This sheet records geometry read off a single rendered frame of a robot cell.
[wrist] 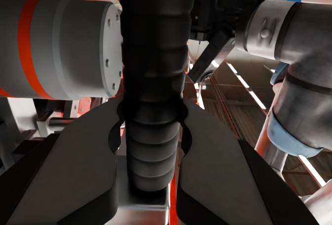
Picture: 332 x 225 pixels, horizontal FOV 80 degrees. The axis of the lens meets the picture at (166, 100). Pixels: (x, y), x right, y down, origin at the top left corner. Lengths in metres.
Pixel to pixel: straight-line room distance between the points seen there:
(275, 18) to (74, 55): 0.24
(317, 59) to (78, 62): 0.27
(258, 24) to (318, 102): 0.12
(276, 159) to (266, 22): 0.44
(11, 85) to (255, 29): 0.31
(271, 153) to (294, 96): 0.37
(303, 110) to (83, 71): 0.27
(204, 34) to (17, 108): 0.31
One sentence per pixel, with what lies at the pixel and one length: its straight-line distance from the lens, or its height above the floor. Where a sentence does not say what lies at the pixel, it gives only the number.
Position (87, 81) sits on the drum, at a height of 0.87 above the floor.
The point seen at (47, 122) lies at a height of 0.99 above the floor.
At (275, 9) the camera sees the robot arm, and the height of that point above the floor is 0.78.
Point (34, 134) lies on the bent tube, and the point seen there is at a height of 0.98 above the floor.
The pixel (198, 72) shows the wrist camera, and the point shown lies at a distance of 0.36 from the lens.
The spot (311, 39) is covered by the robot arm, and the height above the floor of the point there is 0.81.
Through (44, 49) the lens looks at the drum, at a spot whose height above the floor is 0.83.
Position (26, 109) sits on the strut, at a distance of 0.40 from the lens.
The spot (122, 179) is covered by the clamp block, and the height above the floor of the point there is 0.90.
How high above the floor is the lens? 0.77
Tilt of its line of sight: 29 degrees up
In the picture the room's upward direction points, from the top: 176 degrees counter-clockwise
